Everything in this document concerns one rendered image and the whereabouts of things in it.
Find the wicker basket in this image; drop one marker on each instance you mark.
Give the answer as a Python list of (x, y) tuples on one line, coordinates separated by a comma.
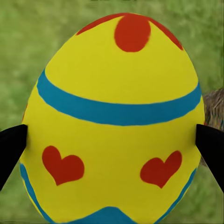
[(214, 112)]

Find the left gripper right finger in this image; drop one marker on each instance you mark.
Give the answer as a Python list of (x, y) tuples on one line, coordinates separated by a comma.
[(210, 142)]

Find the easter egg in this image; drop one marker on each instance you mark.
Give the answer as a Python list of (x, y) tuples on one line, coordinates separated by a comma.
[(111, 125)]

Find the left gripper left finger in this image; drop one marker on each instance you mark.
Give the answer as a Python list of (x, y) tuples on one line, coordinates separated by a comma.
[(12, 145)]

